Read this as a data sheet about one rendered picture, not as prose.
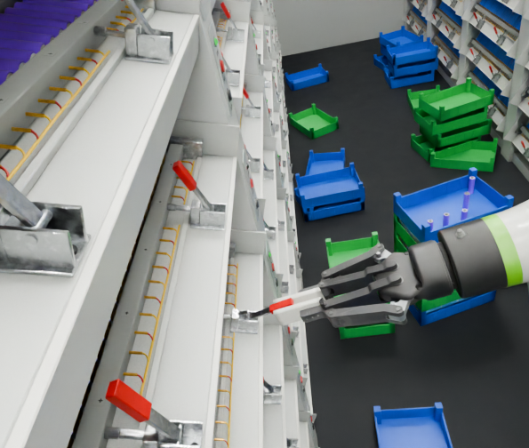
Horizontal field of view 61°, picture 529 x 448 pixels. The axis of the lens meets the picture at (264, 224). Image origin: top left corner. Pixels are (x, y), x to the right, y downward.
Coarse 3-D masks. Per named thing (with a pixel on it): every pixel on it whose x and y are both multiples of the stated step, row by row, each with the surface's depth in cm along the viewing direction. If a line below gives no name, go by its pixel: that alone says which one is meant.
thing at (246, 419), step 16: (240, 240) 77; (256, 240) 77; (240, 256) 78; (256, 256) 78; (240, 272) 75; (256, 272) 75; (240, 288) 72; (256, 288) 72; (224, 304) 69; (240, 304) 69; (256, 304) 70; (224, 320) 67; (240, 336) 65; (256, 336) 65; (240, 352) 63; (256, 352) 63; (240, 368) 61; (256, 368) 61; (240, 384) 59; (256, 384) 59; (224, 400) 57; (240, 400) 57; (256, 400) 58; (224, 416) 55; (240, 416) 56; (256, 416) 56; (224, 432) 54; (240, 432) 54; (256, 432) 54
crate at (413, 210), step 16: (464, 176) 155; (416, 192) 153; (432, 192) 155; (448, 192) 157; (464, 192) 156; (480, 192) 154; (496, 192) 145; (400, 208) 149; (416, 208) 154; (432, 208) 153; (448, 208) 151; (480, 208) 148; (496, 208) 147; (416, 224) 141
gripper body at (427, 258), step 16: (432, 240) 58; (400, 256) 62; (416, 256) 57; (432, 256) 56; (384, 272) 61; (400, 272) 60; (416, 272) 57; (432, 272) 56; (448, 272) 55; (384, 288) 59; (400, 288) 58; (416, 288) 57; (432, 288) 56; (448, 288) 56
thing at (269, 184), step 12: (264, 144) 144; (264, 156) 142; (264, 168) 137; (264, 180) 131; (264, 192) 127; (276, 192) 127; (276, 204) 123; (264, 216) 118; (276, 216) 119; (276, 228) 115; (276, 240) 111; (276, 252) 108; (276, 264) 105
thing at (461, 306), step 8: (480, 296) 164; (488, 296) 165; (456, 304) 163; (464, 304) 164; (472, 304) 166; (480, 304) 167; (416, 312) 165; (424, 312) 161; (432, 312) 162; (440, 312) 163; (448, 312) 165; (456, 312) 166; (424, 320) 164; (432, 320) 165
